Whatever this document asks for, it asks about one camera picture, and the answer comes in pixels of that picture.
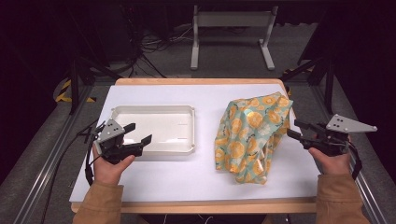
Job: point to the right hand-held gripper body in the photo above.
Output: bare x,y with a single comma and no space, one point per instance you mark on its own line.
333,144

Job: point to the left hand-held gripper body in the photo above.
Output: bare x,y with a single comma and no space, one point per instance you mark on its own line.
109,132

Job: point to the white plastic tray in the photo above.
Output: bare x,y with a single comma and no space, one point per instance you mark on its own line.
162,124

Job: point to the orange print cloth bag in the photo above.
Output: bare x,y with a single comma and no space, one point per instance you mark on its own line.
249,133

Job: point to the person's right hand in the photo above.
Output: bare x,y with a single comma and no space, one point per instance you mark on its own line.
333,163

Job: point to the person's left hand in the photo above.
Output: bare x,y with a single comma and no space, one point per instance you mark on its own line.
109,172

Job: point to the black metal stand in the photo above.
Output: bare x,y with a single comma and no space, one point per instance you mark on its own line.
74,84
328,84

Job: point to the white table mat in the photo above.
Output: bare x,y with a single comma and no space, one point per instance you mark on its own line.
186,174

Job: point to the yellow black hazard tape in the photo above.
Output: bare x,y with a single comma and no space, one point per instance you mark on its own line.
63,90

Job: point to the aluminium rail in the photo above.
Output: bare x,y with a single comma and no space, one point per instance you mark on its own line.
370,199
46,168

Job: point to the white metal stand frame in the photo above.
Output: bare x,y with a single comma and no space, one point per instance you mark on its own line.
233,19

